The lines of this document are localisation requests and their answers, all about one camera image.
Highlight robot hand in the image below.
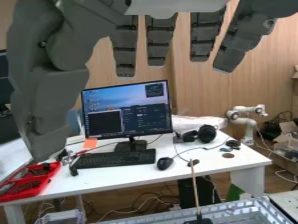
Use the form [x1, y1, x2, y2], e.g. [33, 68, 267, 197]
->
[5, 0, 298, 162]

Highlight computer monitor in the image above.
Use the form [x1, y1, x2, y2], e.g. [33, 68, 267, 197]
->
[79, 79, 174, 153]

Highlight orange paper note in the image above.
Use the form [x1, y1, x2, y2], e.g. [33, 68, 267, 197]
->
[82, 137, 99, 150]

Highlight white desk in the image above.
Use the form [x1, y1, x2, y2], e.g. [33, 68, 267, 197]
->
[0, 128, 272, 224]
[0, 136, 34, 183]

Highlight red tray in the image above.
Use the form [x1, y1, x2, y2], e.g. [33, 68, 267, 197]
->
[0, 175, 50, 203]
[8, 161, 62, 184]

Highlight small black device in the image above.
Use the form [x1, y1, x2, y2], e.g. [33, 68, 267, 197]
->
[67, 162, 81, 177]

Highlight black keyboard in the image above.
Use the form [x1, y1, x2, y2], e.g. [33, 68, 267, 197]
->
[70, 148, 158, 170]

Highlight black mouse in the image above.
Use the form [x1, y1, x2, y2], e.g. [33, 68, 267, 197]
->
[155, 156, 175, 171]

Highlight black headphones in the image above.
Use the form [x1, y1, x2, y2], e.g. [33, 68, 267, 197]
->
[180, 123, 219, 144]

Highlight small white jointed device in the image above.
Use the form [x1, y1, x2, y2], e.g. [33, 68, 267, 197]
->
[224, 103, 270, 147]

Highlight thin stick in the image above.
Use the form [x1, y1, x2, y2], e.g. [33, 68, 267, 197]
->
[188, 159, 203, 221]

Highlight black computer tower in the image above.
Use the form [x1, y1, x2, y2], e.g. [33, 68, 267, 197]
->
[176, 175, 219, 215]

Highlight clear box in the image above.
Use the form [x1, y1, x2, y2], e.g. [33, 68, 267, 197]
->
[94, 195, 295, 224]

